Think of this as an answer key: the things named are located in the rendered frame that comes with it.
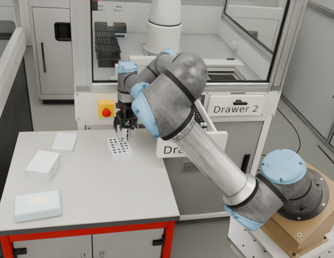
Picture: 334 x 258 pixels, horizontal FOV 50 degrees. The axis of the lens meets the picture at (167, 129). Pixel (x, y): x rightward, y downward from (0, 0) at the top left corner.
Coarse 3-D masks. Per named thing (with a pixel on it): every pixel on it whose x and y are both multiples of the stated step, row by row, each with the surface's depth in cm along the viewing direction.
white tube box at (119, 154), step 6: (108, 138) 156; (114, 138) 157; (126, 138) 158; (108, 144) 154; (114, 144) 153; (120, 144) 155; (126, 144) 154; (114, 150) 151; (120, 150) 150; (126, 150) 150; (114, 156) 147; (120, 156) 149; (126, 156) 150
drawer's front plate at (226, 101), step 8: (216, 96) 172; (224, 96) 173; (232, 96) 174; (240, 96) 175; (248, 96) 176; (256, 96) 176; (264, 96) 177; (208, 104) 175; (216, 104) 174; (224, 104) 175; (232, 104) 176; (248, 104) 178; (256, 104) 179; (208, 112) 176; (224, 112) 178; (232, 112) 179; (240, 112) 180; (248, 112) 181; (256, 112) 182
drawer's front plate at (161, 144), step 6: (210, 132) 144; (216, 132) 144; (222, 132) 145; (216, 138) 145; (222, 138) 145; (162, 144) 141; (168, 144) 142; (174, 144) 142; (222, 144) 147; (156, 150) 144; (162, 150) 143; (168, 150) 143; (180, 150) 145; (156, 156) 144; (162, 156) 144; (168, 156) 145; (174, 156) 146; (180, 156) 146
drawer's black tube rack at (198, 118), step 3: (192, 105) 168; (195, 105) 168; (192, 108) 166; (195, 108) 166; (195, 111) 163; (198, 111) 164; (195, 114) 161; (198, 114) 161; (195, 117) 159; (198, 117) 159; (201, 117) 159; (195, 120) 156; (198, 120) 157; (201, 120) 157; (198, 123) 155
